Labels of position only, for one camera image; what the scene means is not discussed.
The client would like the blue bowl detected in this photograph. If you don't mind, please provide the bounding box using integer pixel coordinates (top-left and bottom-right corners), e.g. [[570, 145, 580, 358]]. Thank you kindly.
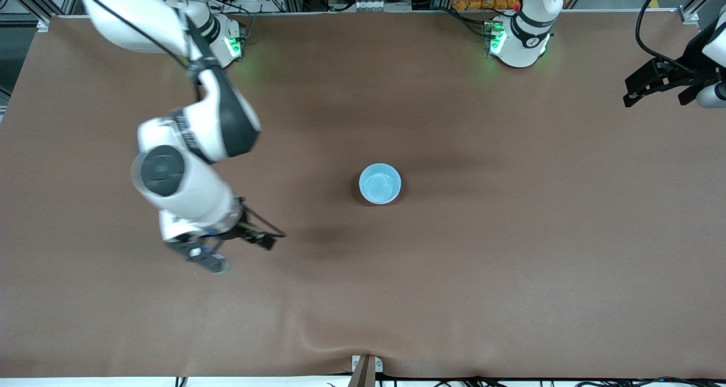
[[358, 163, 402, 205]]

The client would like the brown table mat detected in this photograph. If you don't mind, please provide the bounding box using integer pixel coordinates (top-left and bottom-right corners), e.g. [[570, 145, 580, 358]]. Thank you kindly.
[[0, 12, 726, 380]]

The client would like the white terminal strip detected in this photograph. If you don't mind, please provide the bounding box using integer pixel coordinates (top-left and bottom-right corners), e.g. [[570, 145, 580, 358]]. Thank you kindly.
[[353, 0, 412, 11]]

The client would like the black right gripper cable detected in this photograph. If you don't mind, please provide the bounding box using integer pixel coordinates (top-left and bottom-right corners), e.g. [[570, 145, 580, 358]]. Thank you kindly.
[[71, 0, 287, 240]]

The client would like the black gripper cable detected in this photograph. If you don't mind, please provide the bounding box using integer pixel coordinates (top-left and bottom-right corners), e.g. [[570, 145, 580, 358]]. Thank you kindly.
[[635, 0, 704, 75], [71, 0, 287, 240]]

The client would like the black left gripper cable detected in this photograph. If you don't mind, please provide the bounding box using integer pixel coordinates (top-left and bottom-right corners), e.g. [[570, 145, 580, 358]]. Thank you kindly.
[[635, 0, 704, 75]]

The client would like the brown camera post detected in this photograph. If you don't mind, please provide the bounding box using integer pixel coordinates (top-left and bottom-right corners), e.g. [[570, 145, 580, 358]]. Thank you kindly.
[[347, 356, 377, 387]]

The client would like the metal clamp bracket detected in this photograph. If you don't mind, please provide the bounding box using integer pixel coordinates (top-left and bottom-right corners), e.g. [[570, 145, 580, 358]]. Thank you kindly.
[[351, 355, 384, 373]]

